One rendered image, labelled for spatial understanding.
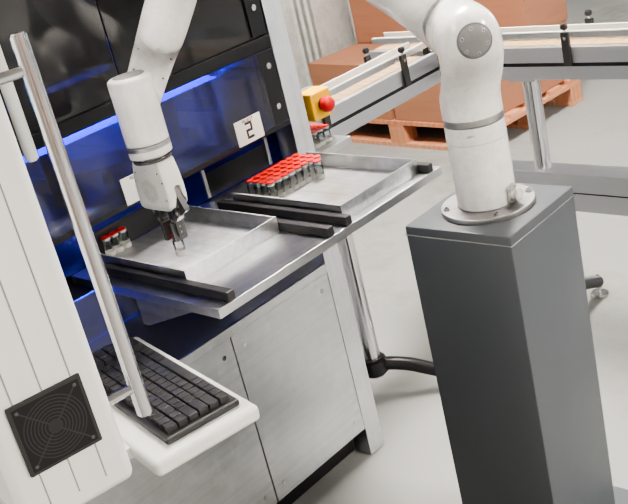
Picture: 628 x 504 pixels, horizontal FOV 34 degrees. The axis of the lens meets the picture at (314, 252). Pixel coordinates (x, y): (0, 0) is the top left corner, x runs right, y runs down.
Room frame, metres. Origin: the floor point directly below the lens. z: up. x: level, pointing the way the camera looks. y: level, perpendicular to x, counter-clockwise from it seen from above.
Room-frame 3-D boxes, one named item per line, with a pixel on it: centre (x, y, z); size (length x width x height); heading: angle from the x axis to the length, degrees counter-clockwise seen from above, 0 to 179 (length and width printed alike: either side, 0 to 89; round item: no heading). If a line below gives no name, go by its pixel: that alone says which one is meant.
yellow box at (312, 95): (2.55, -0.09, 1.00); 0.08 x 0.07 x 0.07; 42
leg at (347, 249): (2.74, -0.10, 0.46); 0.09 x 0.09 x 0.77; 42
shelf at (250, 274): (2.12, 0.10, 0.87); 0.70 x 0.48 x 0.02; 132
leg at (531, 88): (2.89, -0.73, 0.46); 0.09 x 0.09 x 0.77; 42
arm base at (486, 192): (1.94, -0.37, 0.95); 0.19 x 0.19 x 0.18
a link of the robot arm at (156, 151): (1.92, 0.26, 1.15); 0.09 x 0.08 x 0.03; 42
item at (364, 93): (2.84, -0.20, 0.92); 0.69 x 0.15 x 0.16; 132
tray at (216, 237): (2.06, 0.27, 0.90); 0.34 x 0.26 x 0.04; 42
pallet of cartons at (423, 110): (5.35, -0.87, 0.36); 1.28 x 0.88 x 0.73; 44
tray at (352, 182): (2.21, -0.06, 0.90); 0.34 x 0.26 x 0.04; 42
